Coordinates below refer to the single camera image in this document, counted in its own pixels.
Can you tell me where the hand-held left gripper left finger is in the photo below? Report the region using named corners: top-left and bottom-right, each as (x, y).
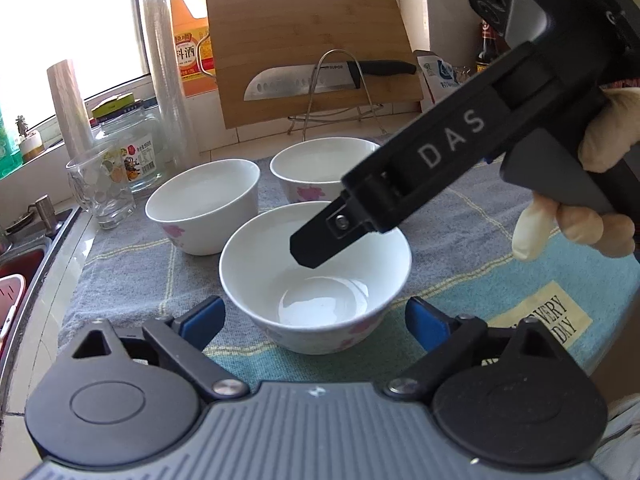
top-left (72, 296), bottom-right (248, 403)

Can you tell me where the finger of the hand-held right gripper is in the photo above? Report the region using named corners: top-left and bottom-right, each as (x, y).
top-left (289, 195), bottom-right (373, 270)

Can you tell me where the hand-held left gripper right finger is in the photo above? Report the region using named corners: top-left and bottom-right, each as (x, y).
top-left (384, 297), bottom-right (557, 402)

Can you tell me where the white floral bowl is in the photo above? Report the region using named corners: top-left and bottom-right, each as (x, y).
top-left (270, 137), bottom-right (382, 206)
top-left (145, 158), bottom-right (261, 257)
top-left (220, 201), bottom-right (413, 356)

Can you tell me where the person's right hand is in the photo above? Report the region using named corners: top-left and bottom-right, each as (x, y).
top-left (512, 77), bottom-right (640, 261)

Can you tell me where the white blue salt bag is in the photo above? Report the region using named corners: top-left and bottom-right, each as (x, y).
top-left (414, 50), bottom-right (473, 106)

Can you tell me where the grey green checked towel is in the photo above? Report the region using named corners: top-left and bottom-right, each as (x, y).
top-left (57, 137), bottom-right (640, 378)

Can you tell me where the dark vinegar bottle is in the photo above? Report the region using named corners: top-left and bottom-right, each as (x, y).
top-left (475, 20), bottom-right (508, 73)

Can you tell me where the clear glass cup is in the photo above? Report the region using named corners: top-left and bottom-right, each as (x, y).
top-left (66, 141), bottom-right (137, 231)

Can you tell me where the metal sink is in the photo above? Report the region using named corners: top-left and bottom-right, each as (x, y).
top-left (0, 195), bottom-right (83, 361)

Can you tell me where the glass jar green lid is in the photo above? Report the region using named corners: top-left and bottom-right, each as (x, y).
top-left (91, 94), bottom-right (166, 191)

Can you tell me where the bamboo cutting board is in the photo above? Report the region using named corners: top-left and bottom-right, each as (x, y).
top-left (206, 0), bottom-right (423, 130)

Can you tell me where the red white basin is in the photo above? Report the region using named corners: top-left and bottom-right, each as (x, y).
top-left (0, 274), bottom-right (27, 337)

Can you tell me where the metal sink fitting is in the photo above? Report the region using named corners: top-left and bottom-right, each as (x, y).
top-left (27, 195), bottom-right (59, 234)

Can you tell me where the tall plastic wrap roll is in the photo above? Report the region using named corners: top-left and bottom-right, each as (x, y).
top-left (139, 0), bottom-right (197, 171)

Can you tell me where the person's white jacket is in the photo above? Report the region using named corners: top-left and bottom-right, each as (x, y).
top-left (597, 390), bottom-right (640, 466)

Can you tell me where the orange cooking wine jug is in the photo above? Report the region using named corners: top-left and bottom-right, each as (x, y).
top-left (167, 0), bottom-right (218, 98)

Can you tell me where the wooden rolling pin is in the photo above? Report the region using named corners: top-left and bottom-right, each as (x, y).
top-left (46, 60), bottom-right (96, 161)

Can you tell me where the small potted plant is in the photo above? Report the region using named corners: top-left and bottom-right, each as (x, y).
top-left (14, 115), bottom-right (44, 162)

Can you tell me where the green plastic bag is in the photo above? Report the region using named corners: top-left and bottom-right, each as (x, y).
top-left (0, 110), bottom-right (23, 178)

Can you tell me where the metal wire rack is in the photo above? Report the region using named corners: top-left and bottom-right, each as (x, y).
top-left (287, 49), bottom-right (386, 141)

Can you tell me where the black-handled kitchen knife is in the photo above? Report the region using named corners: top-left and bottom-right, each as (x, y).
top-left (243, 59), bottom-right (417, 102)

